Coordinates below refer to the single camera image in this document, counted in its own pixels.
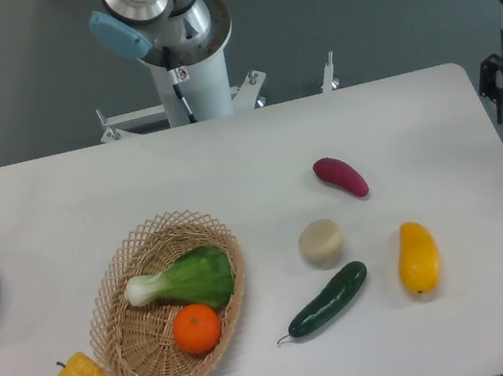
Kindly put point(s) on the yellow mango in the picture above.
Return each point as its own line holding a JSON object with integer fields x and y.
{"x": 419, "y": 261}

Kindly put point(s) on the purple sweet potato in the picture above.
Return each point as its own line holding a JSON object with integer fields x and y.
{"x": 338, "y": 173}

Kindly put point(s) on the beige round bun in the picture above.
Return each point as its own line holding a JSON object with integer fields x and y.
{"x": 321, "y": 243}

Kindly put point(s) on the green cucumber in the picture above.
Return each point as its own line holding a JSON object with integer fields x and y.
{"x": 332, "y": 300}

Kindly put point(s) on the green bok choy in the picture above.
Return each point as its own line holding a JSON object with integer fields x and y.
{"x": 203, "y": 275}

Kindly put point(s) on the orange fruit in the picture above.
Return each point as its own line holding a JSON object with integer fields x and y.
{"x": 196, "y": 329}

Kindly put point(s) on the woven wicker basket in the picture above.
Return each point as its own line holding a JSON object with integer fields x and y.
{"x": 130, "y": 341}

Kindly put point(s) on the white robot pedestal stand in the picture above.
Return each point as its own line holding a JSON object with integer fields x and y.
{"x": 189, "y": 94}

